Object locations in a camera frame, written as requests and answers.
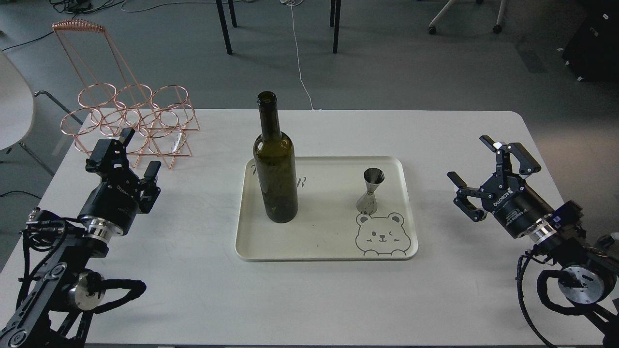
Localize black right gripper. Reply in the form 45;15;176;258
446;136;554;239

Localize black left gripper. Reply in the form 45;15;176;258
78;128;162;236

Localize steel double jigger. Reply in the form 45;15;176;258
356;167;385;216

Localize dark green wine bottle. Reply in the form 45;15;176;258
252;91;298;223

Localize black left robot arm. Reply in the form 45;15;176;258
1;128;161;348

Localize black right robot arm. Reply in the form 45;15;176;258
447;136;618;348

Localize white chair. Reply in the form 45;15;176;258
0;53;70;176

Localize cream bear serving tray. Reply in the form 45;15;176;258
235;156;419;261

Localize white office chair base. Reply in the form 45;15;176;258
427;0;509;35

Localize black equipment case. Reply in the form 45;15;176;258
562;0;619;81

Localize black table legs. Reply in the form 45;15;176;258
215;0;342;55

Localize copper wire bottle rack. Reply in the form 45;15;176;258
52;18;201;168

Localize black floor cables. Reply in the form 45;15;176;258
0;0;126;51

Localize white floor cable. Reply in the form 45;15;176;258
280;0;322;111

